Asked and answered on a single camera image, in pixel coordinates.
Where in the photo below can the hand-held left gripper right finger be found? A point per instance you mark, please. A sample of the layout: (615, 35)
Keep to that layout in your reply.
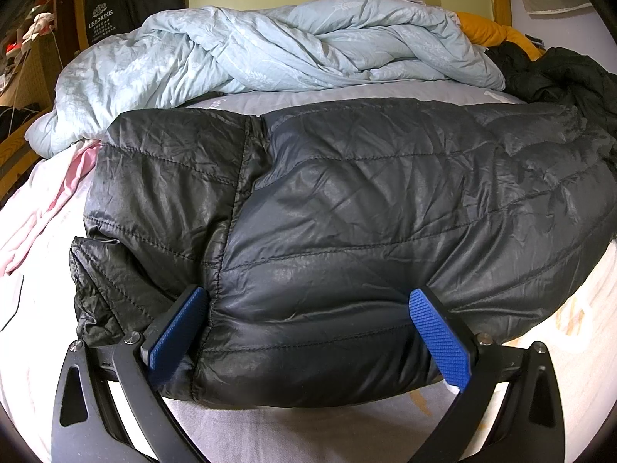
(441, 337)

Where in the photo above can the light blue duvet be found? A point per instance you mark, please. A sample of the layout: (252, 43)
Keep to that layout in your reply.
(241, 48)

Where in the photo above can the dark quilted puffer jacket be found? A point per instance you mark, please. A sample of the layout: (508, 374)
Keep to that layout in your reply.
(337, 226)

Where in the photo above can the black hanging printed garment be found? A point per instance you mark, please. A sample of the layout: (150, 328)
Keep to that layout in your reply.
(125, 0)

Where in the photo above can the pink cloth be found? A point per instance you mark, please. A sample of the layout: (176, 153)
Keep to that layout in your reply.
(43, 212)

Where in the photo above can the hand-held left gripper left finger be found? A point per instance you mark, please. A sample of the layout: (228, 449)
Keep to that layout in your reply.
(176, 333)

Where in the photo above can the black crumpled jacket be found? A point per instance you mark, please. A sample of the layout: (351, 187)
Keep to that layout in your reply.
(544, 77)

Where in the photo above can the wooden shelf unit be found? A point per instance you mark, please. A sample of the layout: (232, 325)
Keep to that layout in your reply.
(14, 154)

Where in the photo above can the yellow garment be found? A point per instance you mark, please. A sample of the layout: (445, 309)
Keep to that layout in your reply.
(487, 31)

